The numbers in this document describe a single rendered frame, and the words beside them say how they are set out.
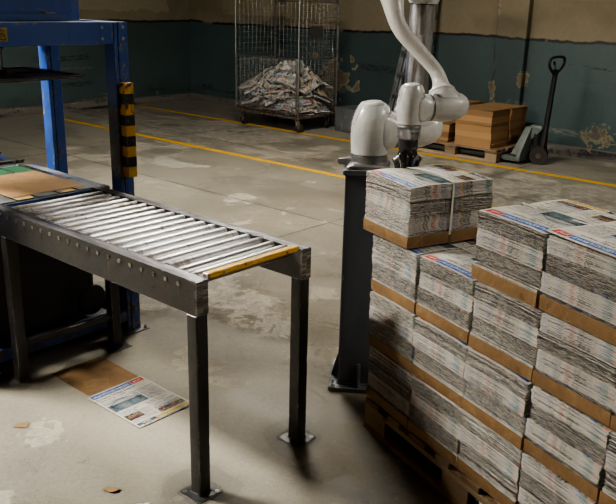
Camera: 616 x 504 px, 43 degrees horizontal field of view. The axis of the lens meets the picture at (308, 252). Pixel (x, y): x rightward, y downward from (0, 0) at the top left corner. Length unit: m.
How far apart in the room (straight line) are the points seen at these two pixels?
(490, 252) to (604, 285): 0.44
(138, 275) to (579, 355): 1.45
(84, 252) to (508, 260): 1.53
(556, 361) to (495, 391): 0.29
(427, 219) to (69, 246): 1.34
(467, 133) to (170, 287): 6.79
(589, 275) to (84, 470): 1.91
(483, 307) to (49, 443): 1.76
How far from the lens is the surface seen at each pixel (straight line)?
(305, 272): 2.87
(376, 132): 3.22
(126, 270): 2.80
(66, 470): 3.10
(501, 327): 2.47
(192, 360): 2.63
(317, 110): 10.63
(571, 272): 2.22
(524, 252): 2.34
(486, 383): 2.56
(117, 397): 3.53
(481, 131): 9.00
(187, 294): 2.55
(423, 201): 2.75
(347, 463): 3.05
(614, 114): 9.51
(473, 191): 2.89
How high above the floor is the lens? 1.66
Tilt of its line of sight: 18 degrees down
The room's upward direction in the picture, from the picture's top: 1 degrees clockwise
